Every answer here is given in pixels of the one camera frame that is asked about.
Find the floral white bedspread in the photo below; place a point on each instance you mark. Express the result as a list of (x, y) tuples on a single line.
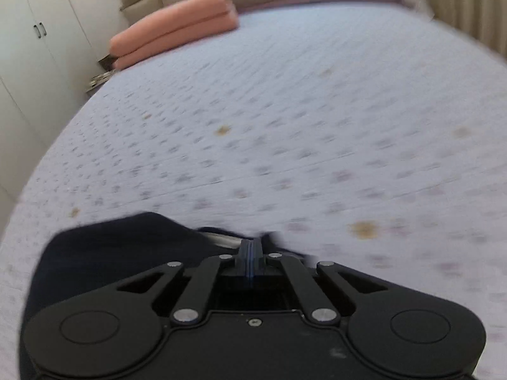
[(297, 126)]

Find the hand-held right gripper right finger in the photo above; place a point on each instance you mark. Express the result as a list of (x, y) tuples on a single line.
[(256, 259)]

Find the folded pink blanket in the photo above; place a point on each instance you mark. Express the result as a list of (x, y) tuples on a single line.
[(178, 23)]

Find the mauve bed sheet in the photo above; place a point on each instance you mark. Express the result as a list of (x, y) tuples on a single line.
[(317, 0)]

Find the beige curtain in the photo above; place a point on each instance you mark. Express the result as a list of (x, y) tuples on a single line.
[(471, 4)]

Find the white wardrobe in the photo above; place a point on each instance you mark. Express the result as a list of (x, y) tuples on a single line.
[(43, 55)]

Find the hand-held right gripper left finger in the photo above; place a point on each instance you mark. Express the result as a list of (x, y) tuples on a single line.
[(245, 259)]

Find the dark navy garment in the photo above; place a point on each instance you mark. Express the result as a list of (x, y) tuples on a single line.
[(119, 249)]

